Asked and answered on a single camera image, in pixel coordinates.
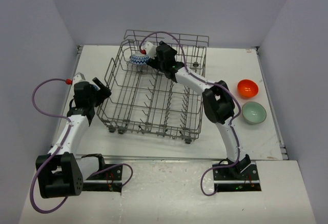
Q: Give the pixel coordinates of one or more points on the grey wire dish rack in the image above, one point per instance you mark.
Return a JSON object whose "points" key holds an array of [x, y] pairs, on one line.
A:
{"points": [[143, 100]]}

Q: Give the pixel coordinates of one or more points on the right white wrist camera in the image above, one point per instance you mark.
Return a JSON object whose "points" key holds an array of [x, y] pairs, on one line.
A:
{"points": [[149, 49]]}

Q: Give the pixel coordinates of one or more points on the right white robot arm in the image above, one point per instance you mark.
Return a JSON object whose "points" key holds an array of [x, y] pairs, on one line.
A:
{"points": [[218, 102]]}

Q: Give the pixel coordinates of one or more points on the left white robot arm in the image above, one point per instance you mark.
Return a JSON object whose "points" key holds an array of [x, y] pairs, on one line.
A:
{"points": [[59, 173]]}

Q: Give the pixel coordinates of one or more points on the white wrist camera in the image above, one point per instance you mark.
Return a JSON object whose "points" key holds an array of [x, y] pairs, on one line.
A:
{"points": [[149, 49], [78, 77]]}

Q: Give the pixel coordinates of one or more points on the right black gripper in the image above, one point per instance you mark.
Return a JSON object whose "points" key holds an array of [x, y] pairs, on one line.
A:
{"points": [[155, 63]]}

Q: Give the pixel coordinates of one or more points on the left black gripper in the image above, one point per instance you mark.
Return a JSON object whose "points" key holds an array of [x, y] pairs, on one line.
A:
{"points": [[102, 94]]}

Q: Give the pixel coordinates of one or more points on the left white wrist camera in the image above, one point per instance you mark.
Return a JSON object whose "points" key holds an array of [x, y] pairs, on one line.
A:
{"points": [[78, 77]]}

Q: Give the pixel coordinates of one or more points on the orange bowl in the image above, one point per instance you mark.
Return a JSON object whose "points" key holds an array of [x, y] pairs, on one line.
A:
{"points": [[247, 88]]}

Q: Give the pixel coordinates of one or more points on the blue zigzag patterned bowl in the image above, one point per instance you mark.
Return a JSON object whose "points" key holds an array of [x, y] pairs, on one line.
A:
{"points": [[139, 59]]}

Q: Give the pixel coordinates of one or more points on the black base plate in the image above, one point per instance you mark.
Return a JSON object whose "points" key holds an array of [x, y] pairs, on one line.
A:
{"points": [[109, 181], [227, 181]]}

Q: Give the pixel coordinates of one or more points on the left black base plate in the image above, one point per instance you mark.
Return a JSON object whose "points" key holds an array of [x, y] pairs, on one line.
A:
{"points": [[109, 181]]}

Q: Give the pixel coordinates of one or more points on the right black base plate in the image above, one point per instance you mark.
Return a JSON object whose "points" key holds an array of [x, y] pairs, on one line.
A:
{"points": [[227, 181]]}

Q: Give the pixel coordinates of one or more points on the mint green flower bowl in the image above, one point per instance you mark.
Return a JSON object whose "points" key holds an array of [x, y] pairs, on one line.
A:
{"points": [[254, 113]]}

